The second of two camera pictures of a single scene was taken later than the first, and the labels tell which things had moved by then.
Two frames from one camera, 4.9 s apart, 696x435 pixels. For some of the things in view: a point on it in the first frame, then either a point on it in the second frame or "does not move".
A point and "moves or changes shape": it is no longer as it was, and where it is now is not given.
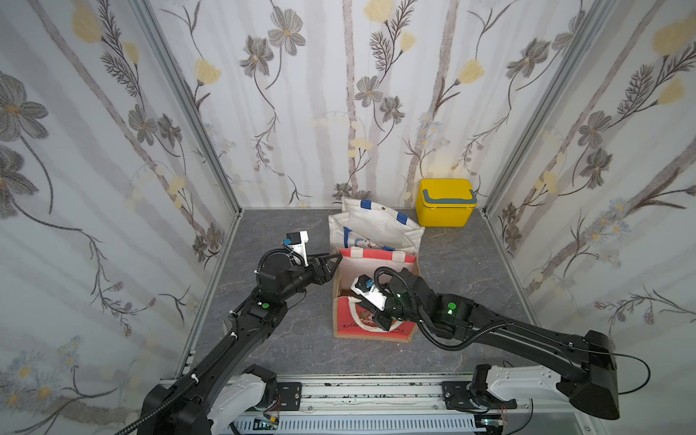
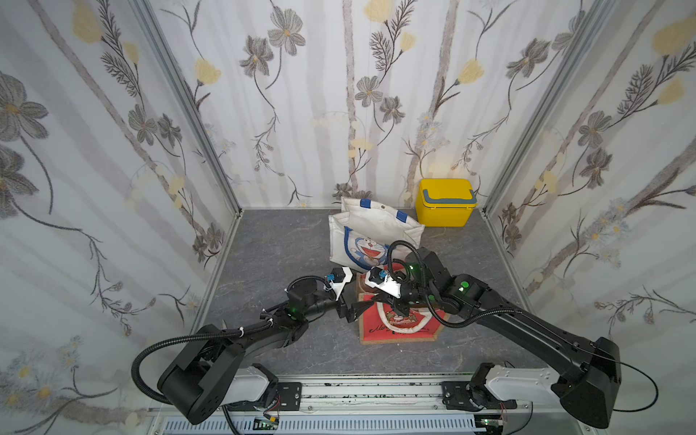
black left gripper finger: [329, 264] → [360, 307]
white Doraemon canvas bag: [367, 236] does not move
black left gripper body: [310, 274] → [342, 312]
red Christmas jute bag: [352, 320] moves or changes shape
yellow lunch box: [445, 202] does not move
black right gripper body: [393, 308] → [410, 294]
